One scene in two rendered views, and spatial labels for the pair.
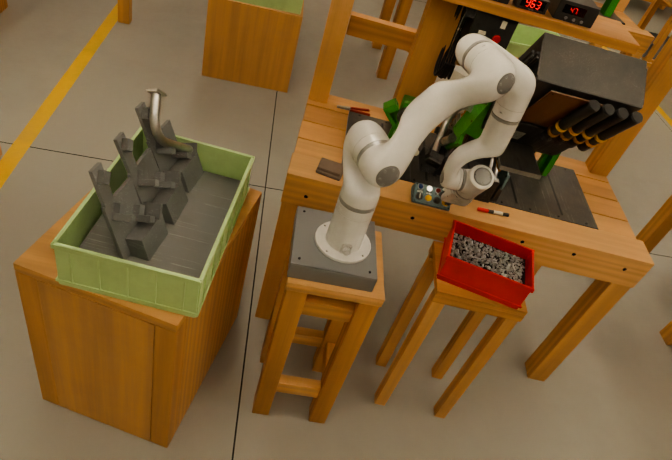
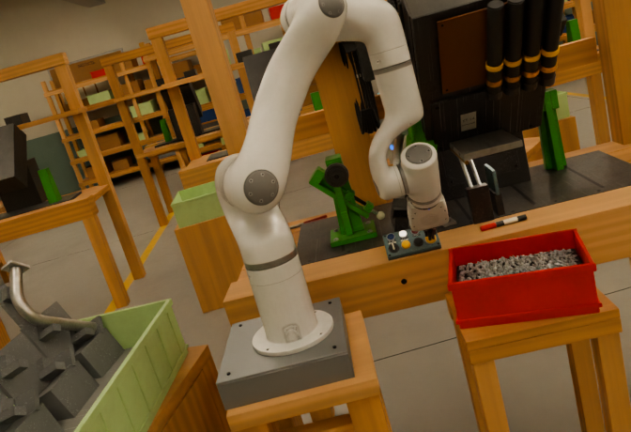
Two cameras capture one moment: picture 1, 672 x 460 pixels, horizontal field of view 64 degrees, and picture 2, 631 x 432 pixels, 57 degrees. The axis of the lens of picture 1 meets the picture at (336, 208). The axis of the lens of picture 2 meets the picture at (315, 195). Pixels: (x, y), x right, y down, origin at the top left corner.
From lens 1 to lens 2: 0.79 m
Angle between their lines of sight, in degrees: 28
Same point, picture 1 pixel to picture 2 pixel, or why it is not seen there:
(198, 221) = not seen: hidden behind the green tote
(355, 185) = (249, 235)
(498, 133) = (393, 87)
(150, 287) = not seen: outside the picture
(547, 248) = (606, 228)
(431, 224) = (433, 277)
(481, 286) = (524, 304)
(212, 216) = not seen: hidden behind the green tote
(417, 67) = (343, 138)
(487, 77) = (303, 7)
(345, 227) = (269, 300)
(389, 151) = (244, 155)
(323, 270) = (266, 373)
